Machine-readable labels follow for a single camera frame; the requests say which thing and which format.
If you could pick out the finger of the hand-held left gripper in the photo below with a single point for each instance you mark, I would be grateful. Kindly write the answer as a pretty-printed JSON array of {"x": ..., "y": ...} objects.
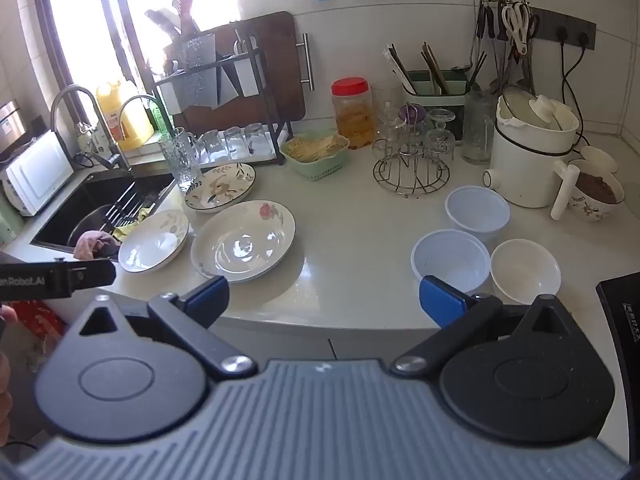
[{"x": 95, "y": 272}]

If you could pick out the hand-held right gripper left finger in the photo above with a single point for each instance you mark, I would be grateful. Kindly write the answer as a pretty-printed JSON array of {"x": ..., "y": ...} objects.
[{"x": 210, "y": 295}]

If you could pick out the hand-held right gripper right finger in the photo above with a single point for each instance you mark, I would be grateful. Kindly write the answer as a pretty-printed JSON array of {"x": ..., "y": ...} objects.
[{"x": 440, "y": 299}]

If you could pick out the translucent plastic bowl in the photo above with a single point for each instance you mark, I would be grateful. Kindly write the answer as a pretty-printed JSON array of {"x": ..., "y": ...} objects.
[
  {"x": 477, "y": 210},
  {"x": 450, "y": 262}
]

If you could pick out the large floral white plate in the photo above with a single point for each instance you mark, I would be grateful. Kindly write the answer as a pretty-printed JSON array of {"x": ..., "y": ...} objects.
[{"x": 240, "y": 245}]

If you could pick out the white plate with leaf print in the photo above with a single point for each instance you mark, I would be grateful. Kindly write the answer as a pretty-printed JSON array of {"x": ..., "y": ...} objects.
[{"x": 152, "y": 245}]

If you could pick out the white ceramic bowl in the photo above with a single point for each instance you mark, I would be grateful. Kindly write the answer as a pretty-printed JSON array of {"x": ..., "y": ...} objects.
[{"x": 525, "y": 270}]

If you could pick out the deep floral plate dark rim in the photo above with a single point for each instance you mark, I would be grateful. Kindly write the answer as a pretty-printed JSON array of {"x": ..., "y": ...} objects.
[{"x": 220, "y": 187}]

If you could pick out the person's left hand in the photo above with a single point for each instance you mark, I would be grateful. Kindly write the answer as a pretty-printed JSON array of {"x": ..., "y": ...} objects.
[{"x": 4, "y": 390}]

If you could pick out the pink cloth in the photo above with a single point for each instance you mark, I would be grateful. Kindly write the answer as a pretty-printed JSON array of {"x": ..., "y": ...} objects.
[{"x": 90, "y": 245}]

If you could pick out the red bag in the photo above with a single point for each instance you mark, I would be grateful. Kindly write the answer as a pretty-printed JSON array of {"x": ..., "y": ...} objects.
[{"x": 37, "y": 317}]

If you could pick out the black kitchen sink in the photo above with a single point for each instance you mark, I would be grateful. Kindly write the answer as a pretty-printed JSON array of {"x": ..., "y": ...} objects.
[{"x": 80, "y": 200}]

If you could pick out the white countertop appliance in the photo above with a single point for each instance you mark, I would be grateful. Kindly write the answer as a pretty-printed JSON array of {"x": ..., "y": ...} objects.
[{"x": 37, "y": 175}]

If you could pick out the clear glass pitcher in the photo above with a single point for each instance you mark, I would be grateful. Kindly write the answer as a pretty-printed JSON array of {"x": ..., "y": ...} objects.
[{"x": 180, "y": 160}]

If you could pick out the metal kitchen faucet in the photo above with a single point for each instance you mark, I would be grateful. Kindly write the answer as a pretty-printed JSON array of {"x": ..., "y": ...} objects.
[{"x": 97, "y": 125}]

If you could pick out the clear drinking glass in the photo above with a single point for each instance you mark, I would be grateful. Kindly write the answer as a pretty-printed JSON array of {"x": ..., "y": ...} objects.
[
  {"x": 211, "y": 146},
  {"x": 257, "y": 139},
  {"x": 234, "y": 142}
]

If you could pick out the white electric cooking pot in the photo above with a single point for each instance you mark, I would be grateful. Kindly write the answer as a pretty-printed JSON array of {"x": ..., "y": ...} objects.
[{"x": 520, "y": 170}]

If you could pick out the yellow oil bottle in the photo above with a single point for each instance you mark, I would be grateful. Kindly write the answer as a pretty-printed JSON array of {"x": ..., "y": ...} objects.
[{"x": 122, "y": 115}]

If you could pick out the clear glass goblet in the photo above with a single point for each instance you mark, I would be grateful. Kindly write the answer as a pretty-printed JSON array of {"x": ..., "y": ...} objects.
[{"x": 440, "y": 132}]

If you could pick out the green bottle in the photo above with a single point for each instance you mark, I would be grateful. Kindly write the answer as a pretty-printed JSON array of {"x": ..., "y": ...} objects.
[{"x": 160, "y": 117}]

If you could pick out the textured glass jar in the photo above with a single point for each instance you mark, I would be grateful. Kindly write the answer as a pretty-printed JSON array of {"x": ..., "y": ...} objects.
[{"x": 477, "y": 130}]

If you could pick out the green basket of noodles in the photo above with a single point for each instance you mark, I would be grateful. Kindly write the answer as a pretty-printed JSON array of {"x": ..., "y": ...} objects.
[{"x": 315, "y": 152}]

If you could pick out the slim metal faucet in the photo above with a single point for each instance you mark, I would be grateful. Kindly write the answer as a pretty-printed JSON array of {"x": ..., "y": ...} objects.
[{"x": 140, "y": 100}]

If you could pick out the black cooktop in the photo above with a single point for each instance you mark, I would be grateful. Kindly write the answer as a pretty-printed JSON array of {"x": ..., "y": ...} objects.
[{"x": 622, "y": 325}]

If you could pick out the purple lid glass cup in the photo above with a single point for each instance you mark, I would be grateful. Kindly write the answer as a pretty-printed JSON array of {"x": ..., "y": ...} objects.
[{"x": 412, "y": 115}]

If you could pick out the green utensil holder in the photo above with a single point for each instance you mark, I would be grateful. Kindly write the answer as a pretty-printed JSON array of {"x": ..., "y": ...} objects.
[{"x": 435, "y": 102}]

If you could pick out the red lid plastic jar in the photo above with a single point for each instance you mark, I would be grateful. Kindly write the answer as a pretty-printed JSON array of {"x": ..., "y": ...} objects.
[{"x": 352, "y": 115}]

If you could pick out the small white floral bowl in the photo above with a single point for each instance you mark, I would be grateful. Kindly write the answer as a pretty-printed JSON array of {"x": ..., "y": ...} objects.
[{"x": 600, "y": 157}]

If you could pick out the black dish rack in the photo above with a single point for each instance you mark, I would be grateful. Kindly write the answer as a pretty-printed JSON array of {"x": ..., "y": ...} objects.
[{"x": 260, "y": 65}]

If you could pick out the dark wooden cutting board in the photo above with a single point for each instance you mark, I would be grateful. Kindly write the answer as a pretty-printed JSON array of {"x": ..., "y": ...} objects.
[{"x": 280, "y": 60}]

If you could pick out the black wall socket strip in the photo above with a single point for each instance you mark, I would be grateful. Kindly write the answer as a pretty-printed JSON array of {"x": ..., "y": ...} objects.
[{"x": 575, "y": 32}]

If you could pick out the metal utensil hook rail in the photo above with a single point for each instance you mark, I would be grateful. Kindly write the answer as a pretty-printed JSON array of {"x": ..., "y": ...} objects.
[{"x": 500, "y": 0}]

